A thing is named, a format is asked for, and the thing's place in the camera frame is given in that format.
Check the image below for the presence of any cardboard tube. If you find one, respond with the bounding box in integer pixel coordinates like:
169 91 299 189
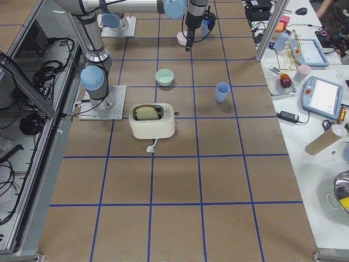
305 124 347 156

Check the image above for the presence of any green bowl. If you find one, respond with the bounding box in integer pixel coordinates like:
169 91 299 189
155 69 175 87

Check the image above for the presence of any steel bowl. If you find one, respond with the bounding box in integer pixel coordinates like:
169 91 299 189
324 170 348 214

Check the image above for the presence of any gold wire rack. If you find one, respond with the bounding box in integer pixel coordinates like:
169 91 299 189
280 29 302 70

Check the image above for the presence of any blue cup on rack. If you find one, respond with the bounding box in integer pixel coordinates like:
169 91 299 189
273 33 288 51

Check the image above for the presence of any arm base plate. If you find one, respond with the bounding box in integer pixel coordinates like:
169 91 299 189
98 15 137 38
78 85 127 121

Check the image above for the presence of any black power adapter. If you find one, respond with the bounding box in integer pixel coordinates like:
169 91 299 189
276 111 299 123

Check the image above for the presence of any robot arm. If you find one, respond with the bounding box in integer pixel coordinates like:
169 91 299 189
99 1 211 51
56 1 189 112

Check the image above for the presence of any aluminium frame post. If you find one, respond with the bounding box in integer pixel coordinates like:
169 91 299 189
255 0 289 62

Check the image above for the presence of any metal tray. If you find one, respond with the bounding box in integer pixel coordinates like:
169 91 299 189
266 77 298 99

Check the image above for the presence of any toaster power cord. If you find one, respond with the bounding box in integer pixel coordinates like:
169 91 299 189
146 138 159 153

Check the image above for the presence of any blue cup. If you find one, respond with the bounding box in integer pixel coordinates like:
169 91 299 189
201 20 212 38
273 33 288 51
215 82 230 103

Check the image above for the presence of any pink bowl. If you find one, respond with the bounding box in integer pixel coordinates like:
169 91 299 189
176 31 187 46

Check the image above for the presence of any toast slice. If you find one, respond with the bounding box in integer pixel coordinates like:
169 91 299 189
136 106 159 120

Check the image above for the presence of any pink cup on desk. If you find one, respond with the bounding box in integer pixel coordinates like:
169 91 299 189
293 64 312 82

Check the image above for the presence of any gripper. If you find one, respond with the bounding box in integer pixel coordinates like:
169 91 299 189
185 16 206 52

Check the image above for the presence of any red apple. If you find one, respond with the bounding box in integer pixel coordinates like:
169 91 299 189
280 73 292 88

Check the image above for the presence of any cream toaster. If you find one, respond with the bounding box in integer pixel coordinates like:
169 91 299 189
129 103 175 139

